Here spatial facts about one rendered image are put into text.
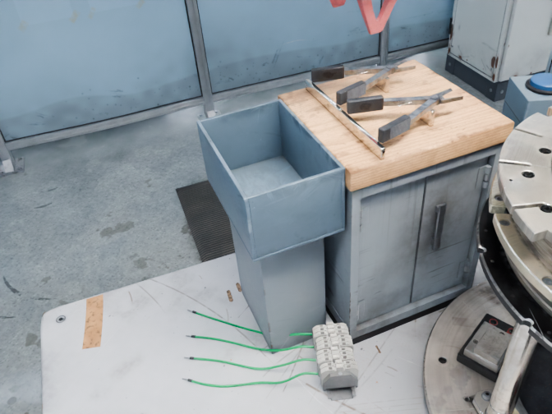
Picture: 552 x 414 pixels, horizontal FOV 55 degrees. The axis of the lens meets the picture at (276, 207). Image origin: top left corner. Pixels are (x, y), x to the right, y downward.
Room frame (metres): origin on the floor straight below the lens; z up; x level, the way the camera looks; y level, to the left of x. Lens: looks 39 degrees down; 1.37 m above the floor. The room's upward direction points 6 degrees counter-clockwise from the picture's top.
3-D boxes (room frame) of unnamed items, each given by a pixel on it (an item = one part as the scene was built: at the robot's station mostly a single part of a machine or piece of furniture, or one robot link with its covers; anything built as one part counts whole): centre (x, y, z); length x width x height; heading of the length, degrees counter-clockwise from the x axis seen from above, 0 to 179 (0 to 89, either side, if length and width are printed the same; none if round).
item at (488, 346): (0.37, -0.24, 0.83); 0.05 x 0.04 x 0.02; 135
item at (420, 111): (0.49, -0.16, 1.09); 0.06 x 0.01 x 0.01; 134
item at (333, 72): (0.60, -0.08, 1.09); 0.04 x 0.01 x 0.02; 94
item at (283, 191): (0.49, 0.01, 0.92); 0.17 x 0.11 x 0.28; 19
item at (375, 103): (0.51, -0.11, 1.09); 0.04 x 0.01 x 0.02; 94
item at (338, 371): (0.40, -0.06, 0.80); 0.10 x 0.05 x 0.04; 1
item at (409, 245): (0.54, -0.14, 0.91); 0.19 x 0.19 x 0.26; 19
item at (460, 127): (0.54, -0.14, 1.05); 0.20 x 0.19 x 0.02; 109
